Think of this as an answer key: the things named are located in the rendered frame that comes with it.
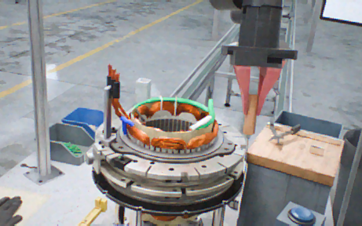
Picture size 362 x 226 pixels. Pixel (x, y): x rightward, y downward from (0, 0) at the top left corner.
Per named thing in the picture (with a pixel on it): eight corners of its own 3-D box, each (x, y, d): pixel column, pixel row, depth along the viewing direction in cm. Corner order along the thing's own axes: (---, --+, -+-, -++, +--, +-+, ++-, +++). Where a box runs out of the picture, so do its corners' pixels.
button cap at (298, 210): (287, 216, 74) (287, 212, 74) (294, 206, 77) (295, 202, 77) (308, 226, 72) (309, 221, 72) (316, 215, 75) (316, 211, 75)
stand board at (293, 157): (266, 129, 108) (268, 122, 107) (342, 149, 101) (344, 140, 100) (243, 161, 91) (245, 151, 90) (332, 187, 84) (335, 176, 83)
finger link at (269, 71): (223, 108, 64) (228, 49, 62) (268, 111, 64) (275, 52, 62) (224, 117, 57) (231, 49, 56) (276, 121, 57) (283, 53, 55)
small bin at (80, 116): (117, 130, 160) (117, 112, 157) (102, 145, 147) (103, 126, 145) (78, 123, 163) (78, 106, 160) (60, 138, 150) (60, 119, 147)
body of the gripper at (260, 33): (220, 56, 62) (224, 6, 61) (287, 61, 62) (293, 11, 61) (222, 59, 56) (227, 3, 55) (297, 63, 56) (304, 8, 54)
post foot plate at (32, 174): (65, 174, 128) (65, 173, 127) (39, 186, 121) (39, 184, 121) (49, 164, 133) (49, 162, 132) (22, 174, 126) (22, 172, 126)
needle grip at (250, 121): (242, 132, 62) (246, 92, 61) (254, 133, 62) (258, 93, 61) (243, 134, 60) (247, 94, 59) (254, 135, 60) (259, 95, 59)
